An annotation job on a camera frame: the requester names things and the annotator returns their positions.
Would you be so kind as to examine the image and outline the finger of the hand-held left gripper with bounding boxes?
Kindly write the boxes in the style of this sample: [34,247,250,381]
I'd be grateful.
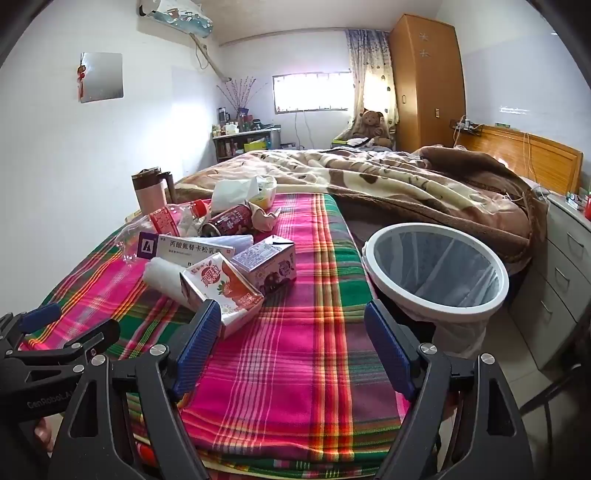
[7,319,122,365]
[11,303,63,334]

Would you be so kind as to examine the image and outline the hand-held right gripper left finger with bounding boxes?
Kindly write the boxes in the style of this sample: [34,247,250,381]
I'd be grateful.
[48,299,222,480]

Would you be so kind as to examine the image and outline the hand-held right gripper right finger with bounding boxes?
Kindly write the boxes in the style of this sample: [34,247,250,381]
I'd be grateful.
[364,299,536,480]

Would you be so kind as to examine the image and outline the strawberry print drink carton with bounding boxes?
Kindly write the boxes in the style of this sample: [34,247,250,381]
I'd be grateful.
[180,258,265,340]

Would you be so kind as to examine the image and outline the white paper roll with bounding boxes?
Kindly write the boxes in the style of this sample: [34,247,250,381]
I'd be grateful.
[143,257,195,308]

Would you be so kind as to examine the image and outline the dark red drink can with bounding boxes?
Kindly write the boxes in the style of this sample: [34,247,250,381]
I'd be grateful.
[202,204,252,238]

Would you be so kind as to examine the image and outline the clear plastic bottle red cap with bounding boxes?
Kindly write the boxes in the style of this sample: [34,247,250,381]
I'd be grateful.
[115,199,209,266]

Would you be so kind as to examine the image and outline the paper wrapper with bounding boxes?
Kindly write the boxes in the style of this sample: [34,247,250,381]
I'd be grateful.
[247,200,282,232]

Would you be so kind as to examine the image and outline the person's left hand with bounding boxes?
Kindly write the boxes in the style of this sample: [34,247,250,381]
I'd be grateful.
[33,415,62,446]

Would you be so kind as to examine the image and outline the pink green plaid cloth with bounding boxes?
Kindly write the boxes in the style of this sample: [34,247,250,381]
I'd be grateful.
[18,191,411,480]

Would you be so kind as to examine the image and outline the white tissue pack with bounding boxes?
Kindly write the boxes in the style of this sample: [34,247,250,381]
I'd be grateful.
[211,175,278,213]

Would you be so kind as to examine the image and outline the pink thermos mug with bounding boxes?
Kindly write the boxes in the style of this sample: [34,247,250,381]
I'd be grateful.
[131,168,174,215]

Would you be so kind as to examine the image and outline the brown beige blanket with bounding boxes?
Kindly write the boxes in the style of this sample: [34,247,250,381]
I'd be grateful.
[173,145,549,277]

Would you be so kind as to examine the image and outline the black metal chair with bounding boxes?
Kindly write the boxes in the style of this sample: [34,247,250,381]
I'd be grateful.
[517,360,591,462]

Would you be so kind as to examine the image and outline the grey drawer cabinet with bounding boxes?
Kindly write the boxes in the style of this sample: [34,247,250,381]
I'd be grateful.
[508,194,591,370]

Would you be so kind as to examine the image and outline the cluttered side table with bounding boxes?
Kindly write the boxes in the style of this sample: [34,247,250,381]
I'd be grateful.
[212,127,282,164]

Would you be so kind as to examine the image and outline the row of bottles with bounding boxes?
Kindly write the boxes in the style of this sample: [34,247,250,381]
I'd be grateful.
[215,107,278,137]

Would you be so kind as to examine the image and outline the brown teddy bear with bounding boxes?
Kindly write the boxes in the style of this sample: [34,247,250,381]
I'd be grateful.
[347,110,393,148]

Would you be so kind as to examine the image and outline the dried flower branches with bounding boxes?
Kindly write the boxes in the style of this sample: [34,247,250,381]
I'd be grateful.
[217,78,269,116]

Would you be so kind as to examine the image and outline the red hanging ornament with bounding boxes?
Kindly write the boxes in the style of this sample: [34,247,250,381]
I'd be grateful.
[76,53,89,100]

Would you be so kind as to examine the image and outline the wooden bed headboard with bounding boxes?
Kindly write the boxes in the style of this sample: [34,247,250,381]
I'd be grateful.
[462,124,583,197]

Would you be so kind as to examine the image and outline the wooden wardrobe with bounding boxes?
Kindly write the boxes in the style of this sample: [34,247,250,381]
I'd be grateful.
[387,14,466,153]

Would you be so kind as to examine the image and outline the window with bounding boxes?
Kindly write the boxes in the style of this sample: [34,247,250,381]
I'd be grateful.
[272,71,352,115]

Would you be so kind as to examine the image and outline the patterned curtain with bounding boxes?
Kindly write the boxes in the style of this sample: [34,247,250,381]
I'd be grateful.
[345,28,399,127]

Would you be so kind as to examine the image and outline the air conditioner pipe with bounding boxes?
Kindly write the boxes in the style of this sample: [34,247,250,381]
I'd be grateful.
[191,32,232,84]

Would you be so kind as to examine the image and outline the wall shelf with power strip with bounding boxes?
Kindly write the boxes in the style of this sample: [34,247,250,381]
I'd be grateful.
[450,117,483,137]

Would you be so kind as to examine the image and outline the silver wall mirror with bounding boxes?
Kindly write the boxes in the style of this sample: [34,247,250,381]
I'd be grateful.
[79,52,125,103]

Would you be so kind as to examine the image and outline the covered wall air conditioner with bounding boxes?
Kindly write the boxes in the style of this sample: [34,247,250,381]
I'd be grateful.
[137,0,214,35]

